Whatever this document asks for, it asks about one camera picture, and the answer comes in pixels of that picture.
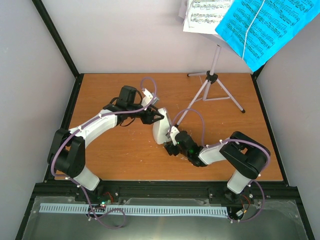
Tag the black aluminium frame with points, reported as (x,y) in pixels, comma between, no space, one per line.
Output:
(140,36)

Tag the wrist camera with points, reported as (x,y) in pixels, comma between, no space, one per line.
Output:
(149,98)
(173,133)

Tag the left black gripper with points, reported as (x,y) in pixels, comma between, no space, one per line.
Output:
(148,119)

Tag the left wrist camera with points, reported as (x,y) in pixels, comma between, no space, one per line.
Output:
(149,98)

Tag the white sheet music page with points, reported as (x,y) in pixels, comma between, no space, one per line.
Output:
(203,16)

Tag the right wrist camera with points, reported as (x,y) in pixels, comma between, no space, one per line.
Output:
(173,133)

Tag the white metronome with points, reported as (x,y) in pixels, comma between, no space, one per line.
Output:
(160,129)

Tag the blue sheet music page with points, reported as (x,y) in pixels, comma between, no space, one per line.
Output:
(257,29)

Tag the light blue cable duct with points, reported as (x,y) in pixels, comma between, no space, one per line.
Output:
(137,210)

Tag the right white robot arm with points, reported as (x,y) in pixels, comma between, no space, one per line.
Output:
(248,157)

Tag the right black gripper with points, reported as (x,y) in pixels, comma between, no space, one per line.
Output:
(170,149)

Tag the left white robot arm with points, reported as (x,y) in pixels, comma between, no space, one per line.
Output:
(68,149)

